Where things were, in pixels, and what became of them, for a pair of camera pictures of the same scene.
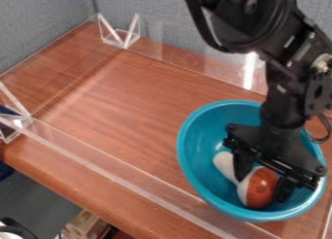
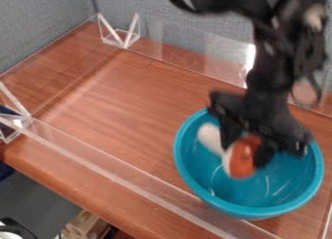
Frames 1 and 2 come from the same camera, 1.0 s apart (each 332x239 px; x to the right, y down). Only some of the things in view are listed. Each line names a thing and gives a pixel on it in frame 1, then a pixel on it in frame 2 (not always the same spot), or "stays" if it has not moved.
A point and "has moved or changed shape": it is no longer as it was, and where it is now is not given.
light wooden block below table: [85, 226] stays
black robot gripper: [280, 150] → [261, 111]
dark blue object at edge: [7, 172] stays
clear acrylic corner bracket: [117, 37] stays
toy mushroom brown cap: [259, 187] has moved or changed shape
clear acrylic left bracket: [15, 115] stays
